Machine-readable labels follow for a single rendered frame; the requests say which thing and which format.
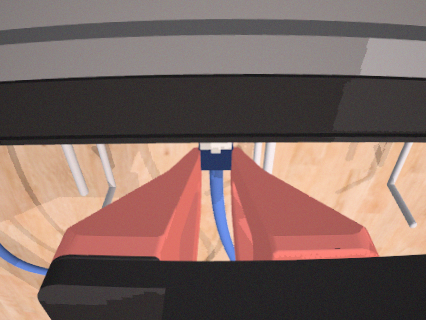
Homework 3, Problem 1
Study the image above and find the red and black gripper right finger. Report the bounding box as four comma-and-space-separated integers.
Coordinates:
230, 147, 379, 260

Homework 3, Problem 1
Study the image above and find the white network cable plug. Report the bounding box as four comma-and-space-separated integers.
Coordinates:
198, 143, 234, 171

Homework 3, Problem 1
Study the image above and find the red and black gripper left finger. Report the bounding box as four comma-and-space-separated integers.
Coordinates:
52, 147, 202, 261

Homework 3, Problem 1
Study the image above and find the blue patch cord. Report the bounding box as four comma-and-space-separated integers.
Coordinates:
0, 170, 235, 275

